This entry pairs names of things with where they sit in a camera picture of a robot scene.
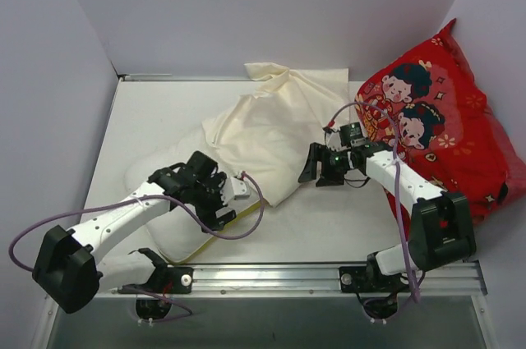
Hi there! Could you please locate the white pillow yellow edge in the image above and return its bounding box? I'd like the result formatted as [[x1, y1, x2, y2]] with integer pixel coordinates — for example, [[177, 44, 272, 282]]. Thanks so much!
[[124, 127, 264, 264]]

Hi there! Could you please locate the cream pillowcase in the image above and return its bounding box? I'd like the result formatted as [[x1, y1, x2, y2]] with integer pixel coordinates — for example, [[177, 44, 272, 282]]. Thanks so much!
[[202, 62, 349, 207]]

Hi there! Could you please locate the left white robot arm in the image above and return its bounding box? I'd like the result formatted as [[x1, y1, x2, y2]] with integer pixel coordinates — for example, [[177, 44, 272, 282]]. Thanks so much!
[[32, 151, 250, 314]]

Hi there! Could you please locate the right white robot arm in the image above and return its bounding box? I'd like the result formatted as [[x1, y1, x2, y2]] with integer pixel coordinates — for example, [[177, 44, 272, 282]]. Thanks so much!
[[298, 140, 477, 291]]

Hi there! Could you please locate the red cartoon print bag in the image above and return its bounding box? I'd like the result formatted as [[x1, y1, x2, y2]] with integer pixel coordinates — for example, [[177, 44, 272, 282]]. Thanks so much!
[[355, 20, 525, 223]]

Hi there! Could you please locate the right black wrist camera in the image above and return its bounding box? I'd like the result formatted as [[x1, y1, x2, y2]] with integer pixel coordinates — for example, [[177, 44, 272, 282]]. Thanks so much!
[[339, 122, 366, 148]]

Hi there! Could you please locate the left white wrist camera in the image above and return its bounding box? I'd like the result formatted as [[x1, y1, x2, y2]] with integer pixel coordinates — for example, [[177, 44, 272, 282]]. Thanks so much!
[[222, 177, 251, 203]]

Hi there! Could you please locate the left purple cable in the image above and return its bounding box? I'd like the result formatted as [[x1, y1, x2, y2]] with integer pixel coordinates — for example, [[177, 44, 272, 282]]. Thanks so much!
[[7, 171, 266, 322]]

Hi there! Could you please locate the purple cable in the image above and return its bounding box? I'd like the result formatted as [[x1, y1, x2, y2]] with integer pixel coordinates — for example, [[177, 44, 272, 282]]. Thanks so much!
[[7, 171, 266, 322], [326, 102, 427, 322]]

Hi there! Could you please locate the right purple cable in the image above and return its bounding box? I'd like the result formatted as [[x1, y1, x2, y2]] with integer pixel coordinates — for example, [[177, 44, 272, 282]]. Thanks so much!
[[326, 102, 427, 322]]

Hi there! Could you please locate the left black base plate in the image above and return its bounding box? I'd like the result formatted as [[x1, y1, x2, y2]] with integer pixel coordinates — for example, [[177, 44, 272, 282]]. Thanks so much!
[[118, 266, 194, 295]]

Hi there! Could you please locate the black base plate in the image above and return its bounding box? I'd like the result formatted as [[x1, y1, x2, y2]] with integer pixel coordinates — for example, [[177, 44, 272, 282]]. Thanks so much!
[[338, 265, 409, 295], [118, 266, 194, 295]]

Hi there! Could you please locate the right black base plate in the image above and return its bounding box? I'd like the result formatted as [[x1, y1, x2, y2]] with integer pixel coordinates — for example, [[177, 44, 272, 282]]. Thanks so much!
[[338, 265, 409, 295]]

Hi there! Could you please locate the aluminium mounting rail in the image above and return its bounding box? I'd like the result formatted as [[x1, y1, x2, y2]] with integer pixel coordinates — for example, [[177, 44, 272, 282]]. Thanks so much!
[[44, 259, 488, 300]]

